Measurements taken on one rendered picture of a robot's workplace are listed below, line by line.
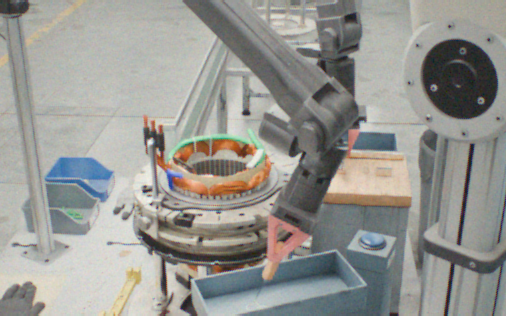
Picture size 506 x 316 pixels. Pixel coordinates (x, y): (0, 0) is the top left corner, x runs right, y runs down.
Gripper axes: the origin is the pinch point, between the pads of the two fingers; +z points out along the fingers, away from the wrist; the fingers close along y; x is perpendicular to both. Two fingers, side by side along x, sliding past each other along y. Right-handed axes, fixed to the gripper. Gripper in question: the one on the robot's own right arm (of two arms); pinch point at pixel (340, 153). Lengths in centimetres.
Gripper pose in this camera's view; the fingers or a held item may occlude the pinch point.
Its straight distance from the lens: 146.1
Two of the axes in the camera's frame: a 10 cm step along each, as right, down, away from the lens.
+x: -1.0, 4.0, -9.1
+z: 0.5, 9.2, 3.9
